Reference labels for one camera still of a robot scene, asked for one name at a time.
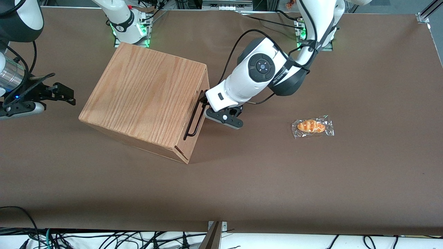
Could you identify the grey equipment box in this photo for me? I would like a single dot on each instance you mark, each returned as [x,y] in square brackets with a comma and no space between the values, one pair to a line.
[226,4]

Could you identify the dark stand with metal bracket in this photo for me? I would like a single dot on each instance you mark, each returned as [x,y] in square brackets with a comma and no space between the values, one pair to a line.
[213,238]

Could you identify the brown table cover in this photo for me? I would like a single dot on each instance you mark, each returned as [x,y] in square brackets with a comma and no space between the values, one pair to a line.
[277,180]

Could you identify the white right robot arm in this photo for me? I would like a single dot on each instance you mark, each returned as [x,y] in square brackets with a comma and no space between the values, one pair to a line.
[123,24]

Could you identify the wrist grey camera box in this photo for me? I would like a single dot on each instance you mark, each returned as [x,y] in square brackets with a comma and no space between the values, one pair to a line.
[24,109]
[225,118]

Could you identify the oak wooden cabinet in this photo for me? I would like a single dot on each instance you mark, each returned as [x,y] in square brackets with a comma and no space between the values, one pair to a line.
[145,97]

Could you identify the left wrist grey camera box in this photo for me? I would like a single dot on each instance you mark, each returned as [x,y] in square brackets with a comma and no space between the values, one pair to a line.
[225,118]

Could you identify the aluminium profile bracket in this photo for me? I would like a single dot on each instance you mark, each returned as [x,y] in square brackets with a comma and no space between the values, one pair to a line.
[424,17]

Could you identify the right wrist grey camera box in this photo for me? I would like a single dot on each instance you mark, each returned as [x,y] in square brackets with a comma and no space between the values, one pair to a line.
[24,109]

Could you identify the bread roll in clear wrapper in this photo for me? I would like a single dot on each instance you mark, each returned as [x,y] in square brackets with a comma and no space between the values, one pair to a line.
[311,126]

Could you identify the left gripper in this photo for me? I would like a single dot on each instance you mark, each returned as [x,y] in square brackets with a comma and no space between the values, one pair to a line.
[202,98]

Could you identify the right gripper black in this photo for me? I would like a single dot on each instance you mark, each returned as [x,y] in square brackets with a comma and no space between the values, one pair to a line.
[37,93]

